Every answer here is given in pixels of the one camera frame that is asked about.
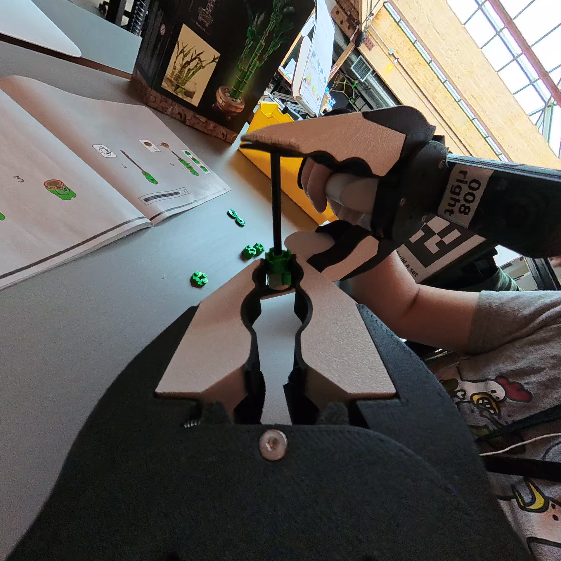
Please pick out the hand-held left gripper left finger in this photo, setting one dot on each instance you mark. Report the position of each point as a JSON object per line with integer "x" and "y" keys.
{"x": 210, "y": 346}

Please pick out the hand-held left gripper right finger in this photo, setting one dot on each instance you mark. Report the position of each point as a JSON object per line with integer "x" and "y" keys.
{"x": 346, "y": 346}

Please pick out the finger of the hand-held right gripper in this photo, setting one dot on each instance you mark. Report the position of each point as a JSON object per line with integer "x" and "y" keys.
{"x": 342, "y": 140}
{"x": 363, "y": 258}

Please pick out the green round lego brick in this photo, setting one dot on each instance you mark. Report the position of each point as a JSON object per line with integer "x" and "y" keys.
{"x": 278, "y": 267}

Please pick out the black axle rod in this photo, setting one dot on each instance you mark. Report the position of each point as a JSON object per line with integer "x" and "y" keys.
{"x": 276, "y": 201}

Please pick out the person's right forearm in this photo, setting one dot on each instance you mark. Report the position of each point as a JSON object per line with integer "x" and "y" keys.
{"x": 416, "y": 307}

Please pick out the person's right hand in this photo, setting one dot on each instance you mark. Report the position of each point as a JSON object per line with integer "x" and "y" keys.
{"x": 315, "y": 184}

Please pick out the yellow bin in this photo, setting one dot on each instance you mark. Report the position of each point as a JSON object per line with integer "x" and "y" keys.
{"x": 289, "y": 184}

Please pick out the framed marker sign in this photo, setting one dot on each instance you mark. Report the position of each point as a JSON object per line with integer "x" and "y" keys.
{"x": 438, "y": 245}

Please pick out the person's printed grey shirt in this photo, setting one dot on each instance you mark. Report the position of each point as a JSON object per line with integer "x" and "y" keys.
{"x": 517, "y": 342}

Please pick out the dark set box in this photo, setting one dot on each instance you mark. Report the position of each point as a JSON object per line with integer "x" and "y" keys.
{"x": 232, "y": 35}

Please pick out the open instruction booklet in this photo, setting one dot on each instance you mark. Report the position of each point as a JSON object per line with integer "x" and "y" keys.
{"x": 87, "y": 153}

